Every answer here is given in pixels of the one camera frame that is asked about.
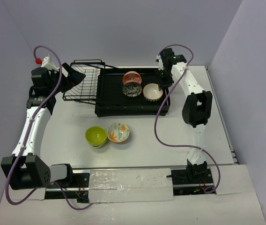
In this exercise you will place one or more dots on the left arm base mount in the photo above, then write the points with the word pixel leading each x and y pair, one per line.
pixel 77 189

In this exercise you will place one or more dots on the orange floral bowl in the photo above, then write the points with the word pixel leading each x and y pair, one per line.
pixel 132 76

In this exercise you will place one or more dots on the black leaf pattern bowl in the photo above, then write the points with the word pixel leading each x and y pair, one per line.
pixel 132 89

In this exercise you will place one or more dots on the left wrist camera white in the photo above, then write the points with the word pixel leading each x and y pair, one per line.
pixel 46 62

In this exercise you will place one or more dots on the black wire plate rack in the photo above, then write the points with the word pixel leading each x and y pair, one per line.
pixel 86 91

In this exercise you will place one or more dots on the green bowl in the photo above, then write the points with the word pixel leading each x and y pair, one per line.
pixel 96 136

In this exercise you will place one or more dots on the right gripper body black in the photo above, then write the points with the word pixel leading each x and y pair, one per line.
pixel 164 75

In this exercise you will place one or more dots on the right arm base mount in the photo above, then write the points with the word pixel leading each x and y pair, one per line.
pixel 182 185

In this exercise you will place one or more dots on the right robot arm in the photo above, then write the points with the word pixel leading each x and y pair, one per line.
pixel 173 70

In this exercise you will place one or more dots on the leaf pattern white bowl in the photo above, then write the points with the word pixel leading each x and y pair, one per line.
pixel 118 132

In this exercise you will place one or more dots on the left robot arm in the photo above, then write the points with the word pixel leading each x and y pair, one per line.
pixel 24 168

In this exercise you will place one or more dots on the white taped sheet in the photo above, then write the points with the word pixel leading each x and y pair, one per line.
pixel 130 185

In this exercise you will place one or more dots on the white bowl pink rim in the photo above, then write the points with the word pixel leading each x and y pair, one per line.
pixel 151 92

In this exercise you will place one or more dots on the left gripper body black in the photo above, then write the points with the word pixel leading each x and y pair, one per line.
pixel 66 76

